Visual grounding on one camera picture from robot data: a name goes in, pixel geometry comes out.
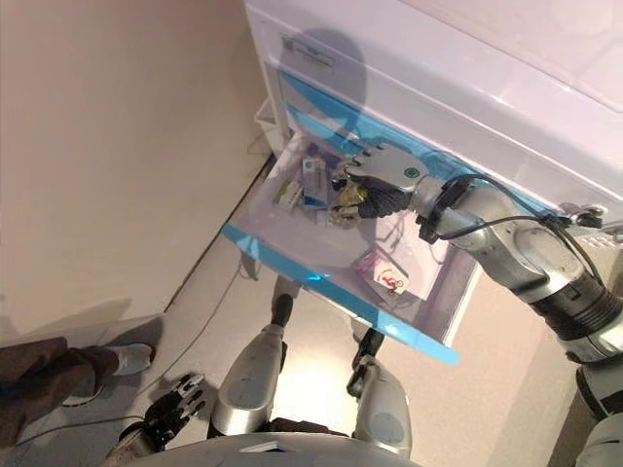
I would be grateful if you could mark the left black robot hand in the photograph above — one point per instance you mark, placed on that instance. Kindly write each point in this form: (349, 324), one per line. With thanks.
(172, 408)

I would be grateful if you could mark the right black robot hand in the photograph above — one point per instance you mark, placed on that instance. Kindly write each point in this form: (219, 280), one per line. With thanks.
(389, 170)

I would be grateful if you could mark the yellow medicine bottle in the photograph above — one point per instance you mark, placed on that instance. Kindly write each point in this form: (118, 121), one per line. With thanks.
(346, 206)

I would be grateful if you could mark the blue-fronted cart drawer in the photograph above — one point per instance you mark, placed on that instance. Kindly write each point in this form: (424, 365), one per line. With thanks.
(311, 92)
(316, 287)
(316, 124)

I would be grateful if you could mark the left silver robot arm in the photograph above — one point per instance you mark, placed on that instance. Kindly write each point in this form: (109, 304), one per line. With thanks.
(129, 445)

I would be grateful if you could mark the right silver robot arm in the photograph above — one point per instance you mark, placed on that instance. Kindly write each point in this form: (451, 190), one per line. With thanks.
(525, 258)

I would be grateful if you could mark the tall white blue medicine box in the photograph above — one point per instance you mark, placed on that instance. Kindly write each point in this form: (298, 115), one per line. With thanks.
(315, 182)

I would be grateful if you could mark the small white medicine box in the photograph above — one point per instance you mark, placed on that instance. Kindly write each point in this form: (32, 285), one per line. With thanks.
(322, 214)

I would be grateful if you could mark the pink medicine packet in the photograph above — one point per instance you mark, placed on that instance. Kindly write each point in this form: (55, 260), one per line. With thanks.
(367, 263)

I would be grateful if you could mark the green white medicine box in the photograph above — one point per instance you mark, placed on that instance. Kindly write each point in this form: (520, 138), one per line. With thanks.
(288, 195)

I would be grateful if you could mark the grey person's shoe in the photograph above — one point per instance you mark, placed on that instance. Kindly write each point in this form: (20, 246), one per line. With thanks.
(136, 359)
(80, 396)

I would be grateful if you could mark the grey robot torso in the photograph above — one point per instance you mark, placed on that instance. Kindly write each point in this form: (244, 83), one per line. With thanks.
(272, 447)

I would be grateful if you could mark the white bag red print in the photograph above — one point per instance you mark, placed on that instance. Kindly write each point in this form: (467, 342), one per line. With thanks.
(391, 281)

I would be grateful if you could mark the white medical cart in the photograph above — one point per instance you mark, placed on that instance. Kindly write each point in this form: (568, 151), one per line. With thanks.
(462, 63)

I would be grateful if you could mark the person's dark trouser leg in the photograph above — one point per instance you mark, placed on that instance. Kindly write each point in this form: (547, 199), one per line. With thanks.
(39, 379)

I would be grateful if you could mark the black cart keys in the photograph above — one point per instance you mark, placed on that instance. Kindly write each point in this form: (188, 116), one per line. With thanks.
(581, 214)

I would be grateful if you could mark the right silver robot leg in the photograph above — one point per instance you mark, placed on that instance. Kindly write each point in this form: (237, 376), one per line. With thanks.
(382, 413)

